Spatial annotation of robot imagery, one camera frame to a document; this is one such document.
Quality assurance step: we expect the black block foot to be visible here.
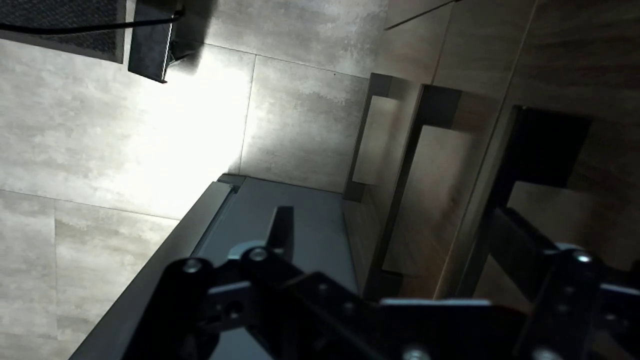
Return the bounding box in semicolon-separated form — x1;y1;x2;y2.
125;0;218;85

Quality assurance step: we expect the wood drawer with grey handle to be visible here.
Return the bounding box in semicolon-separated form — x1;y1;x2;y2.
342;0;462;204

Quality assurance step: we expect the grey refrigerator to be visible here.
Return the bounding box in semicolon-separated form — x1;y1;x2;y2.
67;170;366;360

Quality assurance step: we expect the wooden cabinet panel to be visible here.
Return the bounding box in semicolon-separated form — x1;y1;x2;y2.
363;0;535;300

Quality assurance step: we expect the dark mesh panel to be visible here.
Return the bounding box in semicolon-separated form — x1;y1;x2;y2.
0;0;128;63

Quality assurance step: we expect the thin black floor cable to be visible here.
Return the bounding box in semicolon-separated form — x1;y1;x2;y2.
0;5;187;36

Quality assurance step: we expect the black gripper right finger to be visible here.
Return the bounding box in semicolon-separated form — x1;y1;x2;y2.
487;206;640;360

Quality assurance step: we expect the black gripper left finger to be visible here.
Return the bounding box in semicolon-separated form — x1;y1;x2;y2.
121;204;427;360

